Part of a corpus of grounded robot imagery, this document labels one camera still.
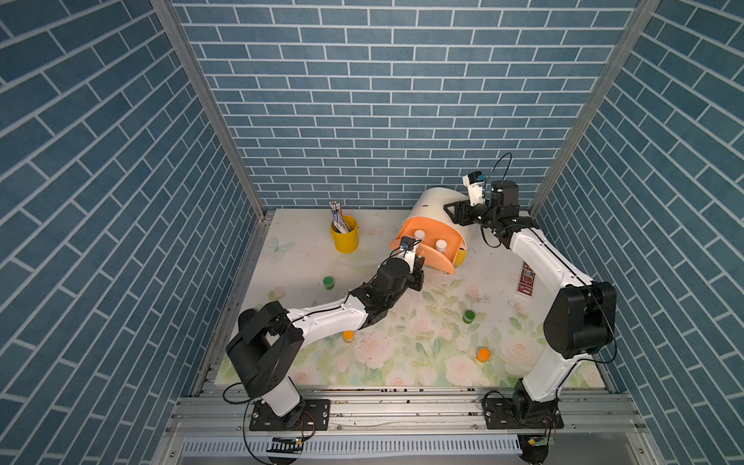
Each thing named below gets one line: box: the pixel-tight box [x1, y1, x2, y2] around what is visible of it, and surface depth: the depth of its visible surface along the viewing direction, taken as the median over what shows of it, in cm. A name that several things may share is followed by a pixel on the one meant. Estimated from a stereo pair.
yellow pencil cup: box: [329, 215, 360, 254], surface depth 107 cm
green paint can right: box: [462, 310, 476, 325], surface depth 91 cm
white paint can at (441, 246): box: [434, 239, 448, 254], surface depth 86 cm
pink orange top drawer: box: [389, 216, 467, 276], surface depth 87 cm
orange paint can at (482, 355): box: [475, 347, 492, 364], surface depth 84 cm
